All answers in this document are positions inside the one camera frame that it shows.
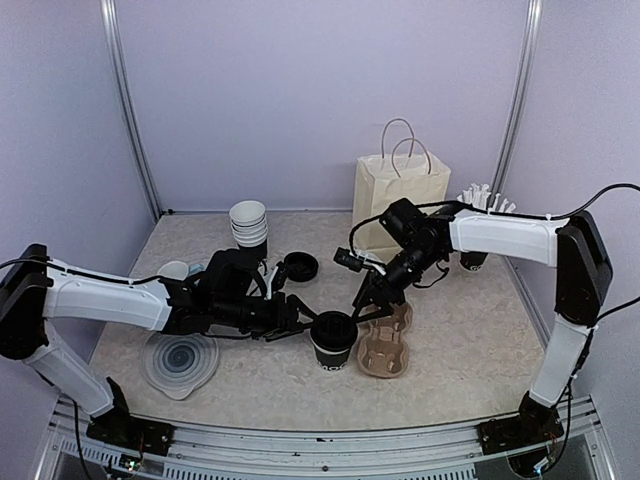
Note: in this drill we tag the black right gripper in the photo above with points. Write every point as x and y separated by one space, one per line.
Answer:
365 295

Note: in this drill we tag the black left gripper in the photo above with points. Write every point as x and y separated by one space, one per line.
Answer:
284 324

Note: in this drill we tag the black paper coffee cup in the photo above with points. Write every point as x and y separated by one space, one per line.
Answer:
331 360

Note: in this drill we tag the black cup lid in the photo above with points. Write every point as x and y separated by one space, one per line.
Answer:
334 331

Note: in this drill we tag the brown pulp cup carrier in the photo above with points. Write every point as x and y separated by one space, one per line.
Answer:
382 351

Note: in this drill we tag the stack of black lids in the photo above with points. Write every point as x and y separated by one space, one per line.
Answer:
301 267

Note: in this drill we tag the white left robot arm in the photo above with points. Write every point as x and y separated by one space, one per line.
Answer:
35 288

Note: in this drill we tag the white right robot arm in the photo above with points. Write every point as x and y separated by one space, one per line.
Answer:
568 246

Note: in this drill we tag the stack of paper cups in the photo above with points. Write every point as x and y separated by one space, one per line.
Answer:
249 227

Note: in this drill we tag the blue glass cup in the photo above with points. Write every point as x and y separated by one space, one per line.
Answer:
179 270

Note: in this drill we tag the cream paper bag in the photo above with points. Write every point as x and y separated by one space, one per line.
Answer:
389 189

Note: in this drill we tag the wrapped white straws bundle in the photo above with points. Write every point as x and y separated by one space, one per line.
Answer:
481 197

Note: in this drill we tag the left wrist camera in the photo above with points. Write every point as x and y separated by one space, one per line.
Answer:
275 279

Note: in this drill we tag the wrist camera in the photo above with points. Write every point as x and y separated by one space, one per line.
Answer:
345 258
275 279

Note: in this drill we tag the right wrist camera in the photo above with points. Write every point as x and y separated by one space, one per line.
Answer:
345 258

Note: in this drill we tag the aluminium front rail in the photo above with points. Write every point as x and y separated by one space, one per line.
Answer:
446 451

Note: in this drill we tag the right aluminium post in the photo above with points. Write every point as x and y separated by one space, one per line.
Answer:
525 66

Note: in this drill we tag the aluminium post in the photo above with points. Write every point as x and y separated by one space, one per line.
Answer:
525 66
116 53

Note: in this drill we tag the left aluminium post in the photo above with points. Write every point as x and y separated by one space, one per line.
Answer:
116 53

